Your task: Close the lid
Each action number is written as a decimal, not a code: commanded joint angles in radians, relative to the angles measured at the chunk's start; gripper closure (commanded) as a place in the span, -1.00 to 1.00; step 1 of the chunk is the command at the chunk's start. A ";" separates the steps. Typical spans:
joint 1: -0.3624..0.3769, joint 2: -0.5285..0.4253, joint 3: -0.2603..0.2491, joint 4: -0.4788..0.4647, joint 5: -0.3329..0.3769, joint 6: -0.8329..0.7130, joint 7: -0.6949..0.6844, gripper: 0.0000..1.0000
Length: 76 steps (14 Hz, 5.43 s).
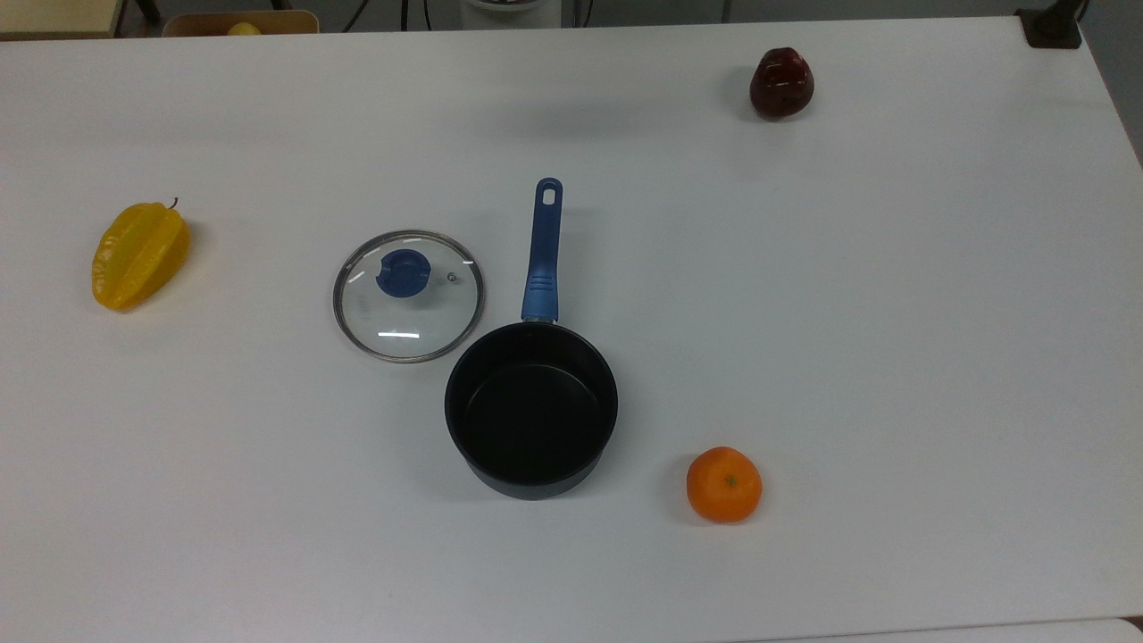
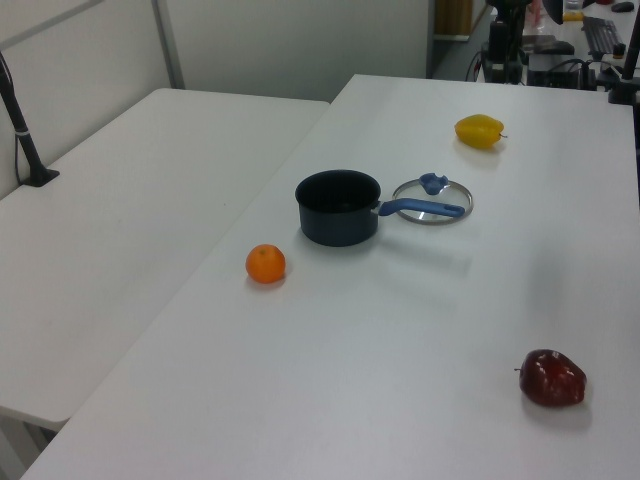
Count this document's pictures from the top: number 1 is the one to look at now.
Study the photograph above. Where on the glass lid with blue knob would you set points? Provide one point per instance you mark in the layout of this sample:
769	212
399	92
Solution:
408	296

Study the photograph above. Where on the orange mandarin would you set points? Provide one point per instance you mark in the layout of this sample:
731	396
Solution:
724	485

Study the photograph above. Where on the dark red apple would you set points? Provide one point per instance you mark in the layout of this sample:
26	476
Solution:
780	84

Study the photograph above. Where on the yellow starfruit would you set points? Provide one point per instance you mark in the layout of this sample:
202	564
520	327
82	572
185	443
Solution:
139	256

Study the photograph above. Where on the small yellow fruit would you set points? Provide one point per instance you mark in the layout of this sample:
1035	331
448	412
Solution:
243	29

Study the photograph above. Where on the cardboard box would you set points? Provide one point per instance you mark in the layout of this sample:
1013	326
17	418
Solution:
201	24

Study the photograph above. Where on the light wooden board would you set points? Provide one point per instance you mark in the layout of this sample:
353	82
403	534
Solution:
54	16

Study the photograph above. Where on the black camera stand base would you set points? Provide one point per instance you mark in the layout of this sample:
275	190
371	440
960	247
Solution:
1052	27

